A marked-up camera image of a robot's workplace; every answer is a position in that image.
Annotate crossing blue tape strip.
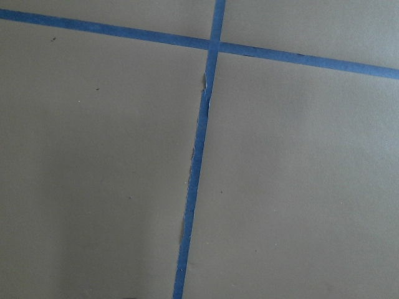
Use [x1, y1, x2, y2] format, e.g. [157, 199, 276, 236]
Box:
[172, 0, 226, 299]

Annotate long blue tape strip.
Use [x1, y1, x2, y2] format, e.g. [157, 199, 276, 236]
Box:
[1, 9, 398, 80]

